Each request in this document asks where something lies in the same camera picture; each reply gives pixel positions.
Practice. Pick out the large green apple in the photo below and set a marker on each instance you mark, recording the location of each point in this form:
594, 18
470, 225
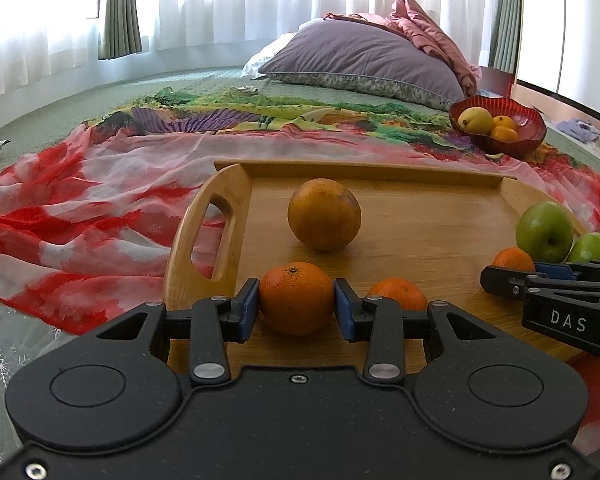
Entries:
544, 232

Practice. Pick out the white snowflake lace cloth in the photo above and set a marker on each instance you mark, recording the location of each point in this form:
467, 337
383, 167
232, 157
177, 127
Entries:
0, 355

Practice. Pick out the red and white scarf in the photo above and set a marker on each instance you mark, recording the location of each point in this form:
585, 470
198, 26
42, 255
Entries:
80, 210

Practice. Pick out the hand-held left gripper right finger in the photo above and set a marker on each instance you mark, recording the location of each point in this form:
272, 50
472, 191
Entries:
344, 310

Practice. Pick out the colourful printed scarf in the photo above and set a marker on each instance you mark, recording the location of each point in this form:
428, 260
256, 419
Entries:
280, 115

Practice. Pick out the large tangerine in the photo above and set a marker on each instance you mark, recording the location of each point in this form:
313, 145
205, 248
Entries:
296, 297

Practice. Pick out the yellow pear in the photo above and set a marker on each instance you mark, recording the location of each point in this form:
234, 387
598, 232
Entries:
475, 119

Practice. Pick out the brown wooden furniture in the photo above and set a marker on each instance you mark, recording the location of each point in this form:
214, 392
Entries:
495, 80

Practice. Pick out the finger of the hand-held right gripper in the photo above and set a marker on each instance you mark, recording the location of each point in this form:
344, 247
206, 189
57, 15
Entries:
505, 280
555, 270

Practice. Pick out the large brownish orange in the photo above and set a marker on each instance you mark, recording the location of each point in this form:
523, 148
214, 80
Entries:
324, 215

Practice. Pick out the green curtain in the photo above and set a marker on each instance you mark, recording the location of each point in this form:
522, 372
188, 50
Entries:
122, 10
507, 15

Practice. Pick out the red glass bowl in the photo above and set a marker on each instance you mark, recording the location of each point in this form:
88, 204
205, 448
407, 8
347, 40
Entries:
522, 130

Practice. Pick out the small orange fruit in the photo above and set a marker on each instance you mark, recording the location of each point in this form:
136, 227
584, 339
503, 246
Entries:
505, 121
504, 134

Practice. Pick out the pink quilt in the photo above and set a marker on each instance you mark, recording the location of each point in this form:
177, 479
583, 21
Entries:
430, 30

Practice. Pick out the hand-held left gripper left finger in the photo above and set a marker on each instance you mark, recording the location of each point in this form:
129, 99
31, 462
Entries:
250, 309

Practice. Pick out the green bedspread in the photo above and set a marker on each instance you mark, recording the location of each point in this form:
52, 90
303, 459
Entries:
80, 100

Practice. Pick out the white sheer curtain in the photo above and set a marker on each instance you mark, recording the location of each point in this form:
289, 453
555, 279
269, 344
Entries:
255, 5

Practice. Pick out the blue cloth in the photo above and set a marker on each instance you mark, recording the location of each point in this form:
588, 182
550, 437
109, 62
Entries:
580, 129

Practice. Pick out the small tangerine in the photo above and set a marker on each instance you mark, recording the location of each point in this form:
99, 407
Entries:
399, 294
514, 259

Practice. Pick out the small green apple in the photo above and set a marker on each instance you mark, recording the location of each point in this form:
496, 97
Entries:
594, 250

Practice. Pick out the purple pillow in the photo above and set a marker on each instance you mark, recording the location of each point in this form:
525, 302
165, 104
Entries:
365, 57

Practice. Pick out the white pillow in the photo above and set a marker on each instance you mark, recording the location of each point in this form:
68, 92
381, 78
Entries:
265, 57

